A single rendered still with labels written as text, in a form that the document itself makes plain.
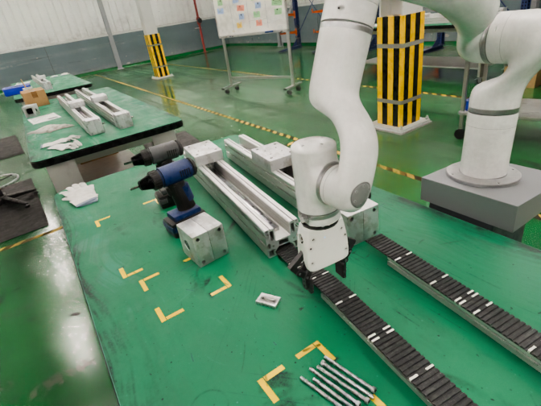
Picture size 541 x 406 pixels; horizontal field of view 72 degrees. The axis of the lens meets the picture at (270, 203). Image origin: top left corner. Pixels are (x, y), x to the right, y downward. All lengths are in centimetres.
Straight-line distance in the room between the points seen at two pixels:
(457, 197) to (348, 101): 58
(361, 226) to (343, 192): 38
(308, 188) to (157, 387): 46
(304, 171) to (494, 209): 59
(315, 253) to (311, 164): 19
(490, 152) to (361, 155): 59
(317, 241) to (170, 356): 37
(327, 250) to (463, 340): 29
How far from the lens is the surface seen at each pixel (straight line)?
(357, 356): 75
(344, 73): 66
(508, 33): 110
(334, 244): 77
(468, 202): 113
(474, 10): 95
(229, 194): 116
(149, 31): 1100
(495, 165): 118
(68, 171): 257
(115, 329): 94
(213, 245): 101
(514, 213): 108
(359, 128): 63
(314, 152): 65
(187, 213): 116
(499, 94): 112
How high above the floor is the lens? 136
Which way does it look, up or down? 28 degrees down
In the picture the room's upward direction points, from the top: 9 degrees counter-clockwise
